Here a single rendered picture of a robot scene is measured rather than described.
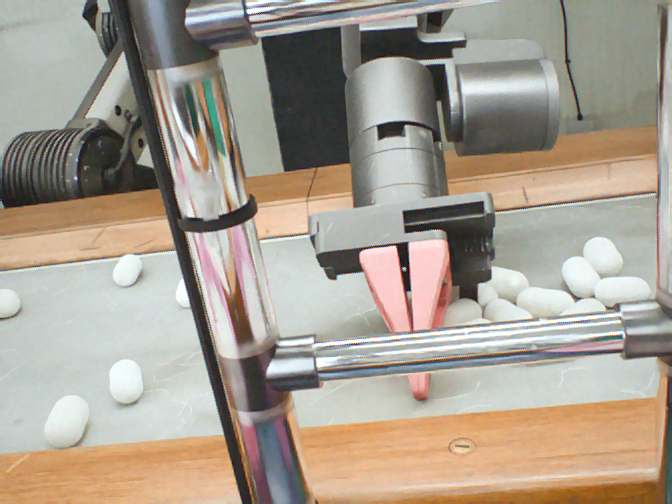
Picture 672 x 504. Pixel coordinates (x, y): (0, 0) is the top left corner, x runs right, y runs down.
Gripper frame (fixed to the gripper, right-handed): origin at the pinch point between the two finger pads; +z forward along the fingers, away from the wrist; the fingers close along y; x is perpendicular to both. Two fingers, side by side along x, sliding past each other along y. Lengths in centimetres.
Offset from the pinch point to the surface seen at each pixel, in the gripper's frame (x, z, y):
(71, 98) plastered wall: 163, -161, -118
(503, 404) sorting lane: 0.0, 1.7, 4.2
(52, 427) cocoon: -2.0, 1.2, -19.6
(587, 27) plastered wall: 152, -148, 54
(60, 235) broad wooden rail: 16.9, -21.5, -31.4
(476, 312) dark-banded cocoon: 3.7, -4.9, 3.6
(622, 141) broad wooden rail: 19.9, -25.3, 18.7
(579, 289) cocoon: 5.6, -6.4, 10.1
